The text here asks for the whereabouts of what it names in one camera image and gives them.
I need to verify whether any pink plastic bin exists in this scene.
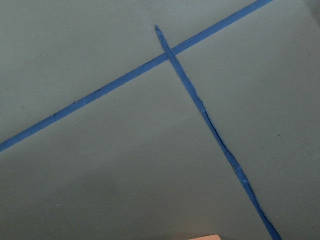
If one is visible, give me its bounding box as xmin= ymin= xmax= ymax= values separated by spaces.
xmin=188 ymin=234 xmax=221 ymax=240

